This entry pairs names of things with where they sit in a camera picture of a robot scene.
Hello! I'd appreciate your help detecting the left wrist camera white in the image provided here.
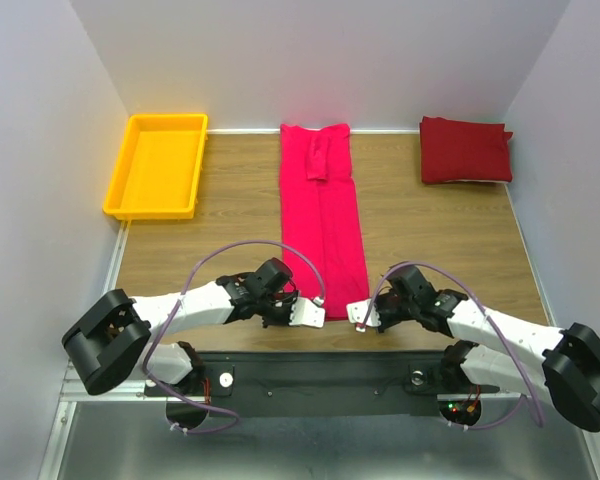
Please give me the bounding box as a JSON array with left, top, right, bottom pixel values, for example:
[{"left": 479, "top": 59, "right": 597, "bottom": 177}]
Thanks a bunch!
[{"left": 289, "top": 297, "right": 326, "bottom": 329}]

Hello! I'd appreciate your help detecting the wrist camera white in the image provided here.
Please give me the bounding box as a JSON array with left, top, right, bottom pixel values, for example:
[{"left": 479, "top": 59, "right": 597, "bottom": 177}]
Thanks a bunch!
[
  {"left": 346, "top": 299, "right": 380, "bottom": 333},
  {"left": 289, "top": 297, "right": 326, "bottom": 329}
]

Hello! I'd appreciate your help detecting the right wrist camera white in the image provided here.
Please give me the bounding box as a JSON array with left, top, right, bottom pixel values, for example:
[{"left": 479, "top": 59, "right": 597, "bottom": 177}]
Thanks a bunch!
[{"left": 346, "top": 299, "right": 380, "bottom": 333}]

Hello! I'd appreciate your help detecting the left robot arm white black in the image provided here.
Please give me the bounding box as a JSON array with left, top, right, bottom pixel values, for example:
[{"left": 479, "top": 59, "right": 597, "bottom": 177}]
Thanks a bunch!
[{"left": 61, "top": 258, "right": 299, "bottom": 395}]

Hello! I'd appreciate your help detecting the aluminium rail frame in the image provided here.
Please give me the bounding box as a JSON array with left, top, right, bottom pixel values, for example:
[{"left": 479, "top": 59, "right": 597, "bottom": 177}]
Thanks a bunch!
[{"left": 38, "top": 221, "right": 131, "bottom": 479}]

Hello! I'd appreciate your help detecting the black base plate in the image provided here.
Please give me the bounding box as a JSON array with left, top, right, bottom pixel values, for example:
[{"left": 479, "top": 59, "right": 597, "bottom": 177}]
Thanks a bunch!
[{"left": 166, "top": 351, "right": 494, "bottom": 431}]

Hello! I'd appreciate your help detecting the yellow plastic tray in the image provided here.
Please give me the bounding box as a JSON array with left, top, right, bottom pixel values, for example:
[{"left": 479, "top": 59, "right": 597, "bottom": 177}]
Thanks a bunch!
[{"left": 103, "top": 113, "right": 208, "bottom": 221}]

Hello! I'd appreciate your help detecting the pink red t shirt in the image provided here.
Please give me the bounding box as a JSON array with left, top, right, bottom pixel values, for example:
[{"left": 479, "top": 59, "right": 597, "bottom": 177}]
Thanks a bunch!
[{"left": 279, "top": 124, "right": 369, "bottom": 321}]

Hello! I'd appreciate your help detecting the folded dark red shirt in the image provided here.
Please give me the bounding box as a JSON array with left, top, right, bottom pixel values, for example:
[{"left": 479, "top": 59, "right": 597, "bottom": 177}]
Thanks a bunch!
[{"left": 419, "top": 116, "right": 513, "bottom": 185}]

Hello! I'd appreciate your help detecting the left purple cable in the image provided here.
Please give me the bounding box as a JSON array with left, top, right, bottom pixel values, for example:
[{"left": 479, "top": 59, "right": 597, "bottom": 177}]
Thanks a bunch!
[{"left": 142, "top": 240, "right": 326, "bottom": 435}]

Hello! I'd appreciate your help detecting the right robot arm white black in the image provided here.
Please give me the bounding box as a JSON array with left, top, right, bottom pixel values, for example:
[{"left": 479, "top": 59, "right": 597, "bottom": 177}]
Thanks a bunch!
[{"left": 359, "top": 262, "right": 600, "bottom": 432}]

